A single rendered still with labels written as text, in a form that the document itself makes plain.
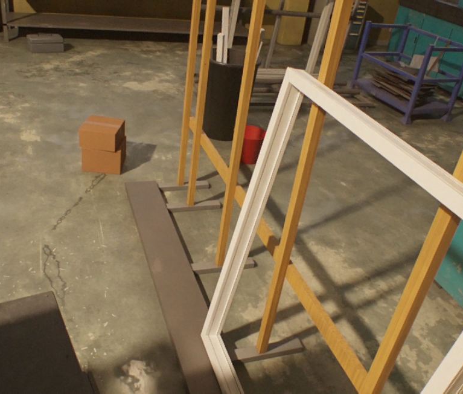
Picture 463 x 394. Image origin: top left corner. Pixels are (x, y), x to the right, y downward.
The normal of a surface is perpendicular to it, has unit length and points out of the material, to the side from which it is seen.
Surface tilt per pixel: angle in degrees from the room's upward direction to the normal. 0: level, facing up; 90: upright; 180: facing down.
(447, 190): 82
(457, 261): 90
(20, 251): 0
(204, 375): 0
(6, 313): 0
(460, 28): 90
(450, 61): 90
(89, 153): 90
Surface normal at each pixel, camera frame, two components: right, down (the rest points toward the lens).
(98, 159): 0.03, 0.52
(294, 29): 0.31, 0.52
